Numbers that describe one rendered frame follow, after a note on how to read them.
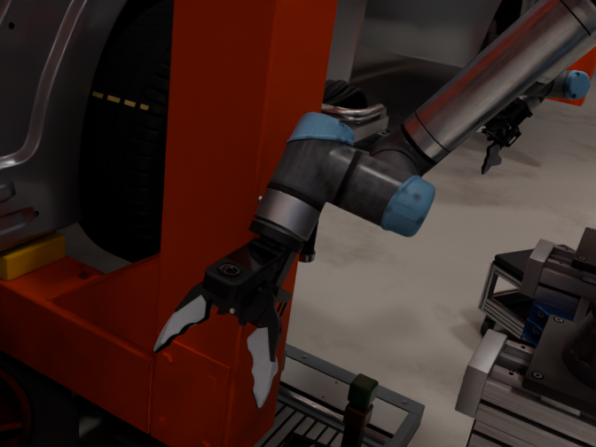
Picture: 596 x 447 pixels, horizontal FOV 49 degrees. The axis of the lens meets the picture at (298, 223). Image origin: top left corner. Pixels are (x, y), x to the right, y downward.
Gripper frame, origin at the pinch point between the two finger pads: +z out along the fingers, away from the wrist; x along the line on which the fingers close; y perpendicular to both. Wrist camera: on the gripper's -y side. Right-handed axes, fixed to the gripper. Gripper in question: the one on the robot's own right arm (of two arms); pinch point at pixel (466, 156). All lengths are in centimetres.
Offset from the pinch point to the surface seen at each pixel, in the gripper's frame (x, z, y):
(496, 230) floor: 129, -34, -135
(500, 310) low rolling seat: 79, 15, -34
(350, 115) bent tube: -44, 24, 26
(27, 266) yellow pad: -72, 91, 29
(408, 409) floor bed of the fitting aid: 45, 64, 3
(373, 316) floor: 56, 49, -60
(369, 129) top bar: -37.8, 21.9, 23.8
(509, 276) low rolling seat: 69, 4, -32
